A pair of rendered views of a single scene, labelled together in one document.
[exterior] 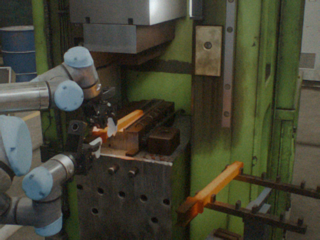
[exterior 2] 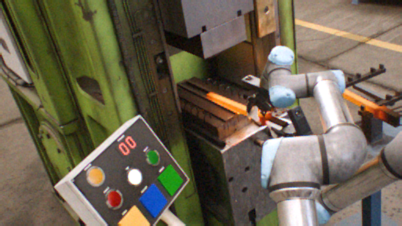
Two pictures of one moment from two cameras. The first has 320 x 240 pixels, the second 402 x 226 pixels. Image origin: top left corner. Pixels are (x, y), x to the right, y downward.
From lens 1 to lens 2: 1.64 m
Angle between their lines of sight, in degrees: 48
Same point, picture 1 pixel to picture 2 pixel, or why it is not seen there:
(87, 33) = (206, 41)
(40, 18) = (112, 52)
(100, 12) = (214, 16)
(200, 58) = (263, 23)
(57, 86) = (334, 78)
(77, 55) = (288, 53)
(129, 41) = (240, 30)
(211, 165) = not seen: hidden behind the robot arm
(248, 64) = (286, 12)
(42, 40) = (119, 75)
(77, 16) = (194, 29)
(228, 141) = not seen: hidden behind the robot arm
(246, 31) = not seen: outside the picture
